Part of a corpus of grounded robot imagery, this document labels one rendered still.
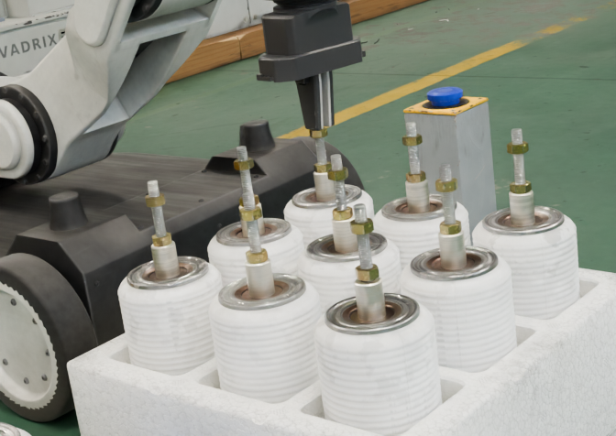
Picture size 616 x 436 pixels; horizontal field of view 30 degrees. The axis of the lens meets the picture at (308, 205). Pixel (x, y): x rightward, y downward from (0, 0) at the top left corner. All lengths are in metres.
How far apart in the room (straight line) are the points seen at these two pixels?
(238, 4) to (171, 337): 2.83
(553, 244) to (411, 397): 0.24
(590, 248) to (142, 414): 0.88
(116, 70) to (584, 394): 0.71
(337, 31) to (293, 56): 0.06
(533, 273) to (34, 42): 2.36
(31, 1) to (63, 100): 1.78
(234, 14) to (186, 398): 2.88
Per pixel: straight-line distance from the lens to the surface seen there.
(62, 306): 1.32
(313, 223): 1.19
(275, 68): 1.14
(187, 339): 1.04
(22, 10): 3.35
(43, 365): 1.38
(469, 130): 1.30
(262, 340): 0.95
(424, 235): 1.12
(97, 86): 1.50
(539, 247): 1.05
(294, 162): 1.62
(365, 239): 0.89
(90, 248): 1.37
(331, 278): 1.03
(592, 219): 1.86
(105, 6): 1.39
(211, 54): 3.61
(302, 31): 1.15
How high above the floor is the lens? 0.60
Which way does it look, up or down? 17 degrees down
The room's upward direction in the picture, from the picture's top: 7 degrees counter-clockwise
